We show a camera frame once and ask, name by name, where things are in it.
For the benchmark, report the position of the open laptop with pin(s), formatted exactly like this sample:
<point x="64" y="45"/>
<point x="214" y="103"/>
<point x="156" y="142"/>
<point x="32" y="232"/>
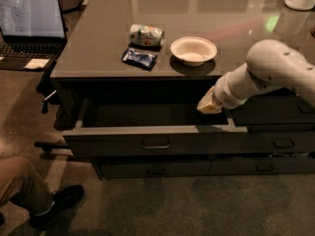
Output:
<point x="30" y="29"/>

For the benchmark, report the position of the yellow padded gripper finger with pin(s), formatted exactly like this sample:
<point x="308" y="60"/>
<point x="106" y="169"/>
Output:
<point x="207" y="104"/>

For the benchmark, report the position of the blue snack packet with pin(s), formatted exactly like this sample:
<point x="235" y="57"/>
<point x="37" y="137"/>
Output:
<point x="145" y="61"/>

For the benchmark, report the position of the dark drawer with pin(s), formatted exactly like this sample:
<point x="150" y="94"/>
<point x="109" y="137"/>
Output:
<point x="171" y="129"/>
<point x="275" y="108"/>
<point x="150" y="168"/>
<point x="268" y="165"/>

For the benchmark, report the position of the person's leg tan trousers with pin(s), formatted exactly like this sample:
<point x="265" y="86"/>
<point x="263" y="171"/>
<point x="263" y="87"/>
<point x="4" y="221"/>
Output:
<point x="21" y="185"/>

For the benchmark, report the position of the black chair base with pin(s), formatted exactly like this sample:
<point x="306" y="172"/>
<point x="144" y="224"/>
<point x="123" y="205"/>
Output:
<point x="48" y="147"/>

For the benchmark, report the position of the black shoe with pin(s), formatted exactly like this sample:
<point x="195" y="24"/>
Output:
<point x="62" y="200"/>

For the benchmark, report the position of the white sticky note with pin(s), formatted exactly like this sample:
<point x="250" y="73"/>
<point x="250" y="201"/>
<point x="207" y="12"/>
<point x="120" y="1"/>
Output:
<point x="36" y="64"/>

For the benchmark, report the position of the white bowl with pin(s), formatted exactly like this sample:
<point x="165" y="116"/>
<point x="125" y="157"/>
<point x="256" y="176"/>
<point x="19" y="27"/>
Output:
<point x="192" y="50"/>

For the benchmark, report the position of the dark cabinet frame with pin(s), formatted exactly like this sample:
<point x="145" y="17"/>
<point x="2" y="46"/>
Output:
<point x="73" y="92"/>

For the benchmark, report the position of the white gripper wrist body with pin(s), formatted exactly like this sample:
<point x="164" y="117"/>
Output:
<point x="220" y="94"/>

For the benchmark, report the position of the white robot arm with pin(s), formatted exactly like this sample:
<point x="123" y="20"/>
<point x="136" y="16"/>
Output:
<point x="269" y="65"/>

